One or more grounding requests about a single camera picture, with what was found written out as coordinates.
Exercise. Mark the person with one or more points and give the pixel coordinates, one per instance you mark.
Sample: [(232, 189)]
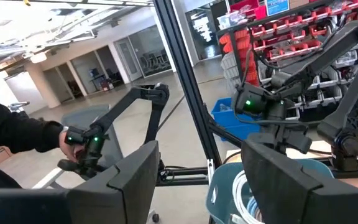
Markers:
[(8, 130)]

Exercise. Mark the blue storage bin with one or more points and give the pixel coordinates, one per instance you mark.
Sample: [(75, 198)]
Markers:
[(228, 118)]

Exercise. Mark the black aluminium table frame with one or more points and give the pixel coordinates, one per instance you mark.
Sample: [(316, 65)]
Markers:
[(182, 62)]

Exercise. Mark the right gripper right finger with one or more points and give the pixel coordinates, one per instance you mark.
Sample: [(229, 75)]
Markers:
[(275, 193)]

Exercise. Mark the white building column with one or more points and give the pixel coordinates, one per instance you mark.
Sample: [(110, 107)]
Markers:
[(43, 87)]

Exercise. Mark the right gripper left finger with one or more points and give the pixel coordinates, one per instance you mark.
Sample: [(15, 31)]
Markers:
[(129, 193)]

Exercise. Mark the blue wall sign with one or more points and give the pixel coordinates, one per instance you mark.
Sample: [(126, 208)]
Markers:
[(277, 6)]

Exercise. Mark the teal plastic bin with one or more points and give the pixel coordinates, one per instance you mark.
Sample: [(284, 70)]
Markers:
[(225, 211)]

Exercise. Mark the metal shelf with red bins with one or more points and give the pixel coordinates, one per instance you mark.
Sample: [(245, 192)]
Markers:
[(291, 21)]

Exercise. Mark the orange bin stack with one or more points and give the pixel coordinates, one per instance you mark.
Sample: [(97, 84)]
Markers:
[(244, 43)]

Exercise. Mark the person's hand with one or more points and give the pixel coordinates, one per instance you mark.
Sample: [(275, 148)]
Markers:
[(68, 151)]

